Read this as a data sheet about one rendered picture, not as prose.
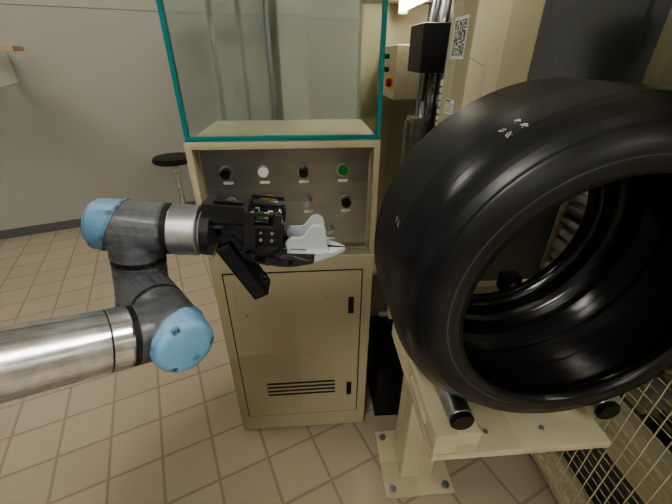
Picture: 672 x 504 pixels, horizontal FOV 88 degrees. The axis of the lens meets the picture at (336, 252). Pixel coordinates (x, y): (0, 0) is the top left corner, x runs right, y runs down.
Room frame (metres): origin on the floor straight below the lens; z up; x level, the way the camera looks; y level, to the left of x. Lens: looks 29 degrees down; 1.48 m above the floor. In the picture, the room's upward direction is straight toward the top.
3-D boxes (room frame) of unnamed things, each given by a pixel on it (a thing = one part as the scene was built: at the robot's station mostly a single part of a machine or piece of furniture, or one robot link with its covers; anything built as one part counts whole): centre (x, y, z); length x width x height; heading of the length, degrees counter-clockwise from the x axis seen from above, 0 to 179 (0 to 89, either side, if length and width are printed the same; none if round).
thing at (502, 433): (0.58, -0.36, 0.80); 0.37 x 0.36 x 0.02; 94
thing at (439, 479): (0.84, -0.32, 0.01); 0.27 x 0.27 x 0.02; 4
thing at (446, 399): (0.57, -0.22, 0.90); 0.35 x 0.05 x 0.05; 4
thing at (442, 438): (0.57, -0.22, 0.83); 0.36 x 0.09 x 0.06; 4
